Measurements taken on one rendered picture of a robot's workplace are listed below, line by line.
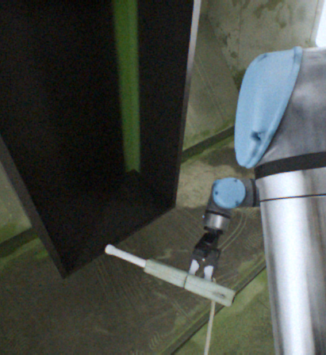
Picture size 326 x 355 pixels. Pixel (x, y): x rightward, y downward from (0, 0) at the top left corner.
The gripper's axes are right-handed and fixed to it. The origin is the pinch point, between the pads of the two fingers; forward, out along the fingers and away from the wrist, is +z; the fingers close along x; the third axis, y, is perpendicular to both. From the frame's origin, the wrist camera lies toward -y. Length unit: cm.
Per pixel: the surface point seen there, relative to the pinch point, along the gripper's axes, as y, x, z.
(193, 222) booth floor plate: 83, 32, -21
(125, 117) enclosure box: 4, 53, -58
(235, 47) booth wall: 125, 50, -190
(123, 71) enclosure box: -13, 49, -71
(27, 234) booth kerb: 36, 124, 18
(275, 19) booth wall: 97, 15, -194
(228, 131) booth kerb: 152, 44, -116
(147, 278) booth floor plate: 51, 39, 17
